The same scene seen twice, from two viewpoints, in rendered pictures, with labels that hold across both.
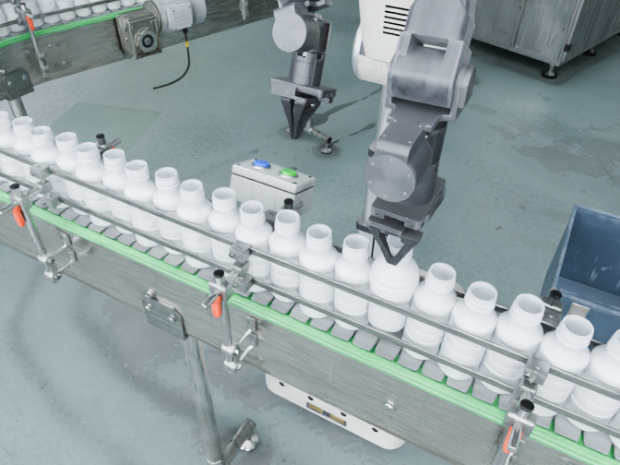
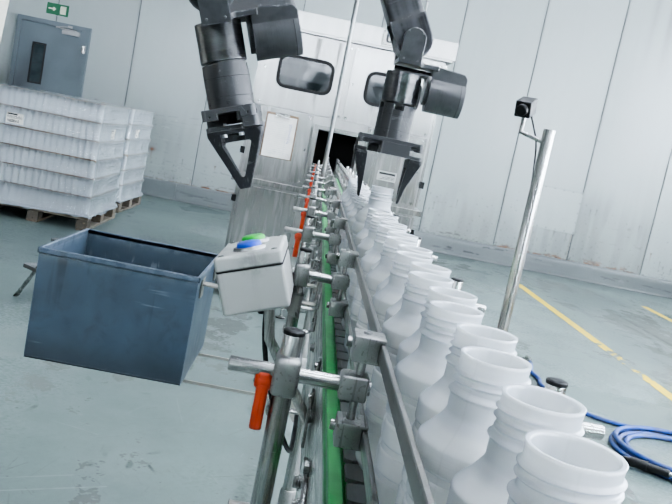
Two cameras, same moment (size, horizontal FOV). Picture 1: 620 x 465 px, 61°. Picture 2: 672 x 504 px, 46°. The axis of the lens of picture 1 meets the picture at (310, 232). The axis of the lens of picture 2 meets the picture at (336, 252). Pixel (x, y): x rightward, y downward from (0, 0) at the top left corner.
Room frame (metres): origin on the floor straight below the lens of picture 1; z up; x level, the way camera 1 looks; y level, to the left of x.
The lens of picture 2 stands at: (1.23, 0.95, 1.25)
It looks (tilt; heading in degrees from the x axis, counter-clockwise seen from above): 8 degrees down; 239
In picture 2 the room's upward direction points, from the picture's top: 11 degrees clockwise
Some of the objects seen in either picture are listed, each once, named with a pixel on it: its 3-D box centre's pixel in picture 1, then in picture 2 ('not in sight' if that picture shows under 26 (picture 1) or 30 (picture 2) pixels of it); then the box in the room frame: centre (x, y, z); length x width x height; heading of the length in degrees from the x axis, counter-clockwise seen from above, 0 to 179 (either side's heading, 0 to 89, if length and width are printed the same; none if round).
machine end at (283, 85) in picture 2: not in sight; (330, 166); (-1.90, -4.73, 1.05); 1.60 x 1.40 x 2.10; 62
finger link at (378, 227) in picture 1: (399, 232); (394, 173); (0.53, -0.12, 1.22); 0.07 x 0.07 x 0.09; 62
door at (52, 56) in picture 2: not in sight; (43, 97); (-0.57, -10.76, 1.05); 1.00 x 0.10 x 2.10; 152
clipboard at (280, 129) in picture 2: not in sight; (279, 135); (-1.17, -4.24, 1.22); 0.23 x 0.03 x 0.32; 152
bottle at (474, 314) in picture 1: (469, 330); not in sight; (0.48, -0.23, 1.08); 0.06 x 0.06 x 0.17
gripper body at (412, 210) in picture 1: (411, 180); (393, 127); (0.54, -0.13, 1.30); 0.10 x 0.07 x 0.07; 152
